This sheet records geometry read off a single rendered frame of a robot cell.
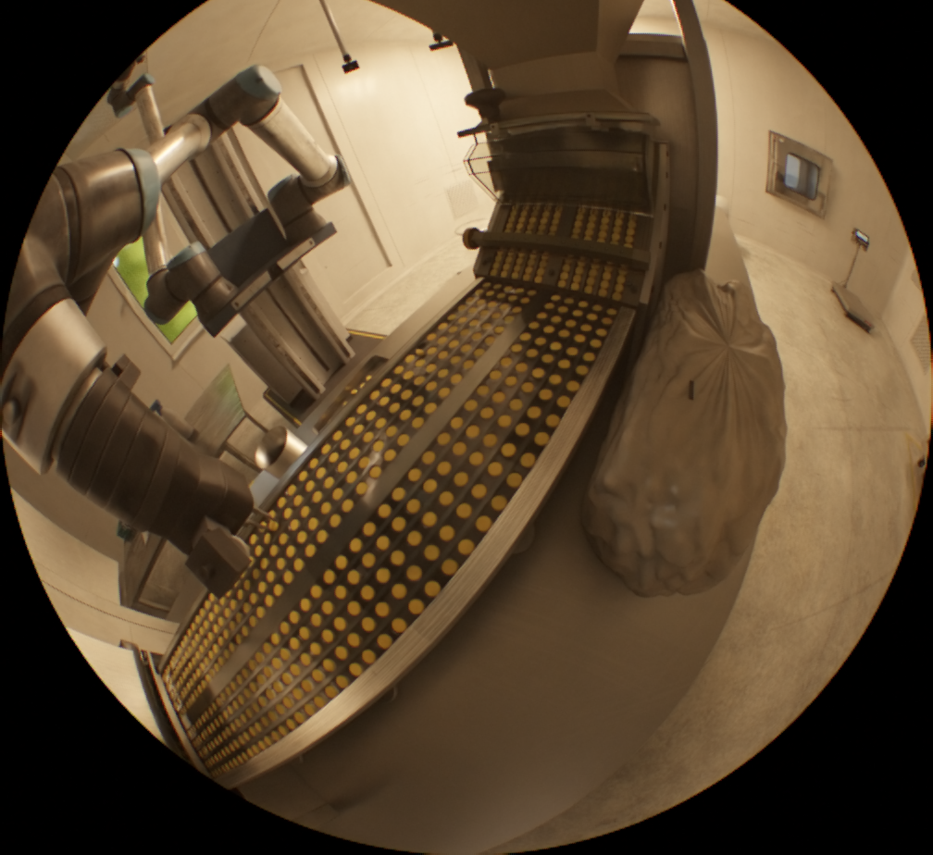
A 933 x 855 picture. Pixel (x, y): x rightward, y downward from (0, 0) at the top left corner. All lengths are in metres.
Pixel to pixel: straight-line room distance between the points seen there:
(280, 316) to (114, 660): 1.35
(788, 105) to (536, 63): 3.95
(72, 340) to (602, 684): 0.48
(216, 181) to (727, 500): 1.56
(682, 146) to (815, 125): 3.82
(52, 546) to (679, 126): 1.30
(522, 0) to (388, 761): 0.85
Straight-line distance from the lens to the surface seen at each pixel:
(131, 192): 0.28
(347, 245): 2.80
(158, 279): 1.24
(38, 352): 0.19
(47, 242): 0.23
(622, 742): 0.42
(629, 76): 0.62
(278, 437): 0.53
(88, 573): 0.76
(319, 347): 1.54
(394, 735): 0.45
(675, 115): 0.61
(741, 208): 4.10
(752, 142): 4.05
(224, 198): 1.42
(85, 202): 0.25
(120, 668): 0.54
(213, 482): 0.21
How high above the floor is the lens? 1.14
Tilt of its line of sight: 48 degrees down
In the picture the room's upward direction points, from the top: 23 degrees counter-clockwise
